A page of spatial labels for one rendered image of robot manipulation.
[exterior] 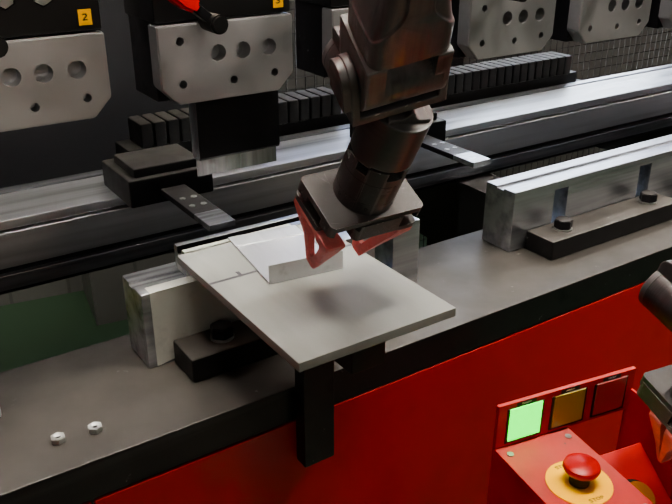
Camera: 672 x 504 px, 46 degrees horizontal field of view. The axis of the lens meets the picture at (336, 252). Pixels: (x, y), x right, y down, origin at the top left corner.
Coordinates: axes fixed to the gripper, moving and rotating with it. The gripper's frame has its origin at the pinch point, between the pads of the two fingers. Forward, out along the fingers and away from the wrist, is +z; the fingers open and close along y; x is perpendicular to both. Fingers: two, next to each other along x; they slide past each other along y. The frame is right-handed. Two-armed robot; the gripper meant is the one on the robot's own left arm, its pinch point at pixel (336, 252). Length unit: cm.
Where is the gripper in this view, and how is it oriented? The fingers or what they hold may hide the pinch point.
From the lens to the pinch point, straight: 79.5
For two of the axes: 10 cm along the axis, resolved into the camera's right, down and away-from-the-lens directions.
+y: -8.4, 2.3, -4.9
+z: -2.7, 6.0, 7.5
